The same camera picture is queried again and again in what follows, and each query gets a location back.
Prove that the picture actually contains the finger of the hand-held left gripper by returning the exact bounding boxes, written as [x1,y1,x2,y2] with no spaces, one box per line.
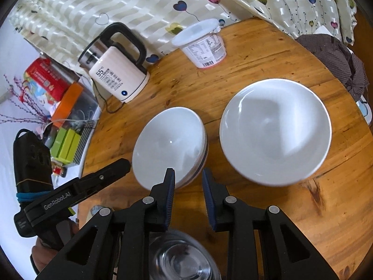
[78,158,131,202]

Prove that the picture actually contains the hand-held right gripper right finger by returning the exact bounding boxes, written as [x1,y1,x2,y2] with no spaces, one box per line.
[202,168,340,280]

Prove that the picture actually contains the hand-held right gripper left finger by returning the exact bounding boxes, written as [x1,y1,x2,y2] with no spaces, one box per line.
[35,168,176,280]

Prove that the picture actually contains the white bowl with blue band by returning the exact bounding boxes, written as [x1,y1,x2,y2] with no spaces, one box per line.
[132,107,209,189]
[219,79,333,188]

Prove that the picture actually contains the stainless steel bowl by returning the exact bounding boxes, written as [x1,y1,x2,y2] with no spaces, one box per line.
[149,230,222,280]

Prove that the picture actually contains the person's left hand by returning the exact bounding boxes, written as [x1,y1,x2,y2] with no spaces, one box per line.
[30,220,80,272]

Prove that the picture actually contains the dark green flat box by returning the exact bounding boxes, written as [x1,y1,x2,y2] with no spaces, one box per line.
[50,128,69,158]

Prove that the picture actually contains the black white striped box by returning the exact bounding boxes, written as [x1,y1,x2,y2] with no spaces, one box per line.
[73,117,98,165]

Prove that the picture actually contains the lime green flat box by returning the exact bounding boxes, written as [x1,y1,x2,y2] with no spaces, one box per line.
[60,130,83,164]

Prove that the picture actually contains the purple flower branches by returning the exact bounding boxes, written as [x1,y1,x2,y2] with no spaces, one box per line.
[0,74,48,126]

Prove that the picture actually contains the clear storage box orange lid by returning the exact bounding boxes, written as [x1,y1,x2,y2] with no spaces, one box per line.
[51,82,101,129]

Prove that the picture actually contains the red printed gift box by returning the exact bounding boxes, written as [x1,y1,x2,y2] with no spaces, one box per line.
[22,58,80,105]

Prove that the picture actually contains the white electric kettle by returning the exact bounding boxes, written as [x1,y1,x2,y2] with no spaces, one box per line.
[77,22,150,104]

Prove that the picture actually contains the white plastic tub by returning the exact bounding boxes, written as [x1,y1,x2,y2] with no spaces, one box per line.
[171,18,228,69]

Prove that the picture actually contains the heart print curtain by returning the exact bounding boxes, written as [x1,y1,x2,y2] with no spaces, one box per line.
[9,0,359,73]

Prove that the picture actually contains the dark checked cloth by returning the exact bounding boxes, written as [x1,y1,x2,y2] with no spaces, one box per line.
[294,33,369,102]

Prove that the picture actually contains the wooden cabinet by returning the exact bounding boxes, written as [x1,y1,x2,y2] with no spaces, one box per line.
[348,9,373,100]

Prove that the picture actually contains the white cable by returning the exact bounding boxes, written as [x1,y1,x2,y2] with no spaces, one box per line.
[44,117,94,132]

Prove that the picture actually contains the black kettle cable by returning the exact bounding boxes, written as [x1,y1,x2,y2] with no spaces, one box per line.
[92,79,123,114]

